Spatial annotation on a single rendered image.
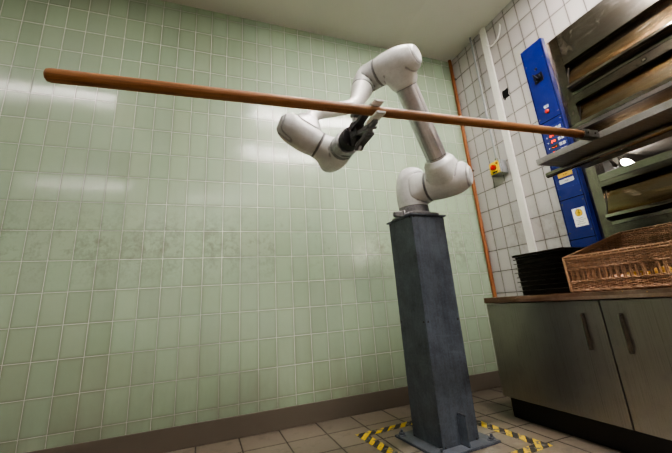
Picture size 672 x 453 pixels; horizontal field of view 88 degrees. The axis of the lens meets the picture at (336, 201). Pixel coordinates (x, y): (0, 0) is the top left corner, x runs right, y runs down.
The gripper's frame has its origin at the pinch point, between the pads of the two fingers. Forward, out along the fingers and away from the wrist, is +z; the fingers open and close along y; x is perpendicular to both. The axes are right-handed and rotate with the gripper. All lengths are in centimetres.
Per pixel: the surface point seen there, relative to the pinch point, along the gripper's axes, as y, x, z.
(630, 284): 59, -102, -5
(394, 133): -63, -93, -124
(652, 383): 92, -95, -4
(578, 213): 22, -151, -46
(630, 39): -58, -157, 1
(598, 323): 73, -96, -17
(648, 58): -43, -156, 5
